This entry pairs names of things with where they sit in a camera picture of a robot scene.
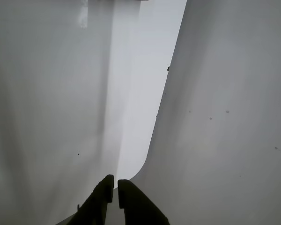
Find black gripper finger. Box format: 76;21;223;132
56;174;115;225
118;179;171;225

